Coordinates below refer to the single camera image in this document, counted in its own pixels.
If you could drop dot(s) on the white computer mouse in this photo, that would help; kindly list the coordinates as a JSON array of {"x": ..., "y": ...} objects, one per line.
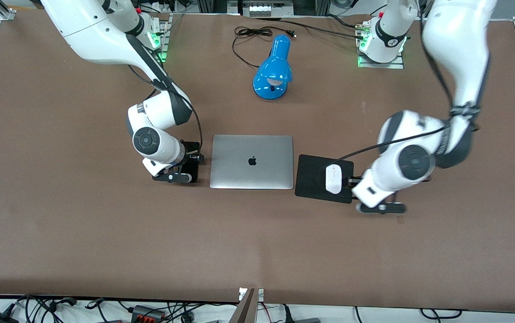
[{"x": 334, "y": 178}]

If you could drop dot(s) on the white post bracket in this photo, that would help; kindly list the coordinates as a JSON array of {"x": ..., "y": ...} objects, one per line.
[{"x": 260, "y": 294}]

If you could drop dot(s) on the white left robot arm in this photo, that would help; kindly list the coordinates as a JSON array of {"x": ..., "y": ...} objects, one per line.
[{"x": 457, "y": 45}]

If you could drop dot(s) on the blue desk lamp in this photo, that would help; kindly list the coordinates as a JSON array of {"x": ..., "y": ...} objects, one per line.
[{"x": 273, "y": 67}]

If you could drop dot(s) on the black device with red connectors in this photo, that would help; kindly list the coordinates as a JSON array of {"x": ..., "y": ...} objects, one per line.
[{"x": 147, "y": 313}]

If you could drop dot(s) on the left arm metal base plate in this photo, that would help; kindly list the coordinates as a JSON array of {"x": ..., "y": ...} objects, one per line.
[{"x": 392, "y": 65}]

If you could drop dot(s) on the black mouse pad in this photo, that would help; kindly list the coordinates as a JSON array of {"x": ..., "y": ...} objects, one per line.
[{"x": 311, "y": 179}]

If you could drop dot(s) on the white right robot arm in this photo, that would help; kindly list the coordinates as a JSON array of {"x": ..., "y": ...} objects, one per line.
[{"x": 95, "y": 31}]

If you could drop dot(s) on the wedge-shaped camera post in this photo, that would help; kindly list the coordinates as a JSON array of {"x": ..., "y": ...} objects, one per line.
[{"x": 244, "y": 309}]

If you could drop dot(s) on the white power strip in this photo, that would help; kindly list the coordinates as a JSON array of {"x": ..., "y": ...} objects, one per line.
[{"x": 266, "y": 10}]

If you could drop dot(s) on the silver closed laptop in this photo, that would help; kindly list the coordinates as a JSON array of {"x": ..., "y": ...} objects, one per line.
[{"x": 252, "y": 172}]

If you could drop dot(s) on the black plug on floor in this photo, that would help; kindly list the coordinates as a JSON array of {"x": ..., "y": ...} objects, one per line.
[{"x": 187, "y": 317}]

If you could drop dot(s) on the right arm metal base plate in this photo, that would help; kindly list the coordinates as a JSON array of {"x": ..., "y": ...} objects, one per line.
[{"x": 166, "y": 27}]

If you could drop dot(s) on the black smartphone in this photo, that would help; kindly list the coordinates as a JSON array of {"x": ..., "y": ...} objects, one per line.
[{"x": 193, "y": 169}]

